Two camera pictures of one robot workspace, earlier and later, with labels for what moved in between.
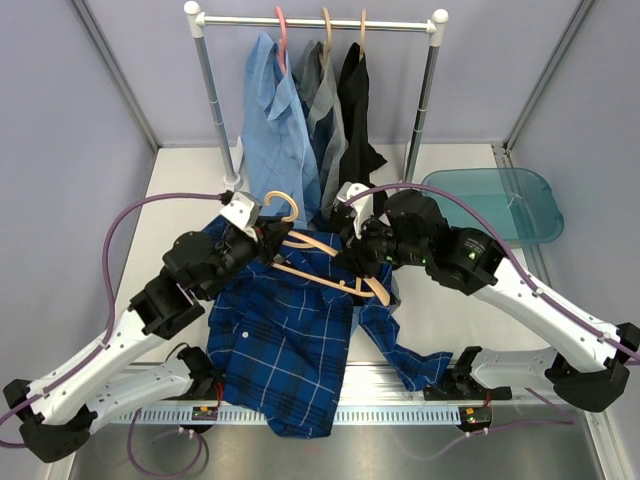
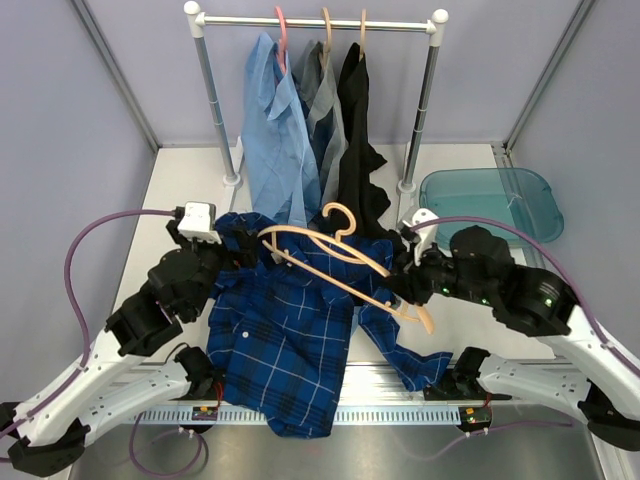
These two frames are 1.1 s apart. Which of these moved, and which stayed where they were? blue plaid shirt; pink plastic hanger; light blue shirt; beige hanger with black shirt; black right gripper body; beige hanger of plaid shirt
Moved: black right gripper body; beige hanger of plaid shirt
Stayed: beige hanger with black shirt; blue plaid shirt; light blue shirt; pink plastic hanger
